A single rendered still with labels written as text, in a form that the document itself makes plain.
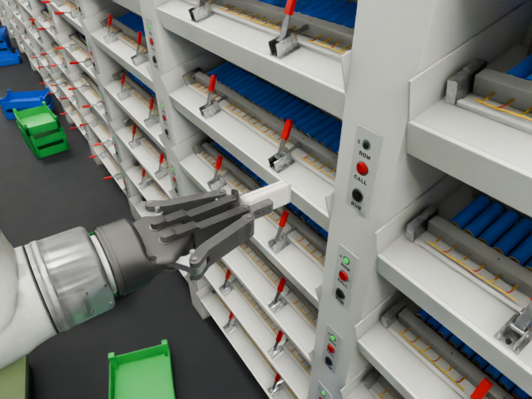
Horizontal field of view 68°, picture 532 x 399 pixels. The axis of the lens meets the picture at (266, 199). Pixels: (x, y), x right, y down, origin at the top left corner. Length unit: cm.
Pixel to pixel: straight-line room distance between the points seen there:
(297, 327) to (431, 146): 62
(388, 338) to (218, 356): 93
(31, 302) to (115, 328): 133
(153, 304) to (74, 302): 135
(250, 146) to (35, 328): 52
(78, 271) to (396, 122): 36
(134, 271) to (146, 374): 117
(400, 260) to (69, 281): 40
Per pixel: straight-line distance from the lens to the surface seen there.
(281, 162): 71
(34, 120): 308
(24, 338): 41
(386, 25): 46
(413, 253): 58
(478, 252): 56
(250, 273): 107
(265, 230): 89
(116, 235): 41
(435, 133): 45
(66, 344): 174
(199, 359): 157
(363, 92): 50
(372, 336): 73
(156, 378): 155
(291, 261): 82
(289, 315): 98
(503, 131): 46
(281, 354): 116
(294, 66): 60
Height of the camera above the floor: 132
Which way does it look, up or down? 37 degrees down
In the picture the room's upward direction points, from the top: straight up
